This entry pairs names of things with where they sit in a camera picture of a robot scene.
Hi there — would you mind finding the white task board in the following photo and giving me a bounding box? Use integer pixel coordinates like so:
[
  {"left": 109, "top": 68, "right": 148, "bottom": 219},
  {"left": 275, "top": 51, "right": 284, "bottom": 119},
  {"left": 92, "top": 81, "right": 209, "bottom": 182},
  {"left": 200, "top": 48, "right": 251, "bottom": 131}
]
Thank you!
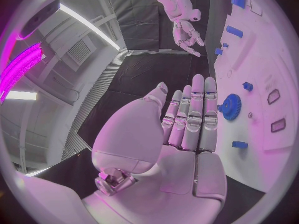
[{"left": 213, "top": 0, "right": 298, "bottom": 194}]

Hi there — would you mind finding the glowing light bar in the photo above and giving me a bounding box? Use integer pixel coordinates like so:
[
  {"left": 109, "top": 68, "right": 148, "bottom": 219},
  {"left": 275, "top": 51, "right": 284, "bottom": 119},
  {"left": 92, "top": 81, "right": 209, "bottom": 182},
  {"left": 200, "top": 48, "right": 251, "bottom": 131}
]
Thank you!
[{"left": 0, "top": 42, "right": 46, "bottom": 105}]

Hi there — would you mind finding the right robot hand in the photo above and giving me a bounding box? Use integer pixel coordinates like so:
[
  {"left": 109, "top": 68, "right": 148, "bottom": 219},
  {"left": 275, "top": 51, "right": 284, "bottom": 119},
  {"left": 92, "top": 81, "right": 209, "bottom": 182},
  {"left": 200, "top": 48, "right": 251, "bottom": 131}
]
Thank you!
[{"left": 172, "top": 20, "right": 206, "bottom": 58}]

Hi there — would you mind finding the blue gear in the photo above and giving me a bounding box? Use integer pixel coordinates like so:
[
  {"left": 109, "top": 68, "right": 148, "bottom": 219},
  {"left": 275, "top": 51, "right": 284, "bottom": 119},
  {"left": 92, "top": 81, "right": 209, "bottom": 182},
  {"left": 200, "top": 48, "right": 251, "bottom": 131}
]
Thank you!
[{"left": 217, "top": 93, "right": 243, "bottom": 121}]

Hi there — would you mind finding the blue long cylinder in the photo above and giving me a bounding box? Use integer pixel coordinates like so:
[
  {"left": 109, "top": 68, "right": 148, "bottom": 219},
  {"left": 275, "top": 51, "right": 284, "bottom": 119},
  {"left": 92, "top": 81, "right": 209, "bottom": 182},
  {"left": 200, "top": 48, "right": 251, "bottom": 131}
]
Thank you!
[{"left": 225, "top": 25, "right": 244, "bottom": 38}]

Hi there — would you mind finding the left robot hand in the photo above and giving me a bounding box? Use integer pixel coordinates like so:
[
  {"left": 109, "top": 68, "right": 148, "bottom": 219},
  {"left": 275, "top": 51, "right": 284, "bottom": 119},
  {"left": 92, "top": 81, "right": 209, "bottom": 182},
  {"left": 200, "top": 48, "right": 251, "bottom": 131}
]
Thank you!
[{"left": 81, "top": 74, "right": 228, "bottom": 224}]

